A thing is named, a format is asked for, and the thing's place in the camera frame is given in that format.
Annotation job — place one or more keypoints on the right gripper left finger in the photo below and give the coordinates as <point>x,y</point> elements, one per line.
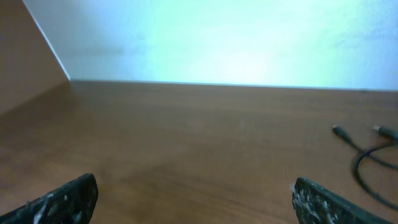
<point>74,202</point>

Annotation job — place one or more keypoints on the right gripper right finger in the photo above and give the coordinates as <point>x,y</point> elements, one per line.
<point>314,204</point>

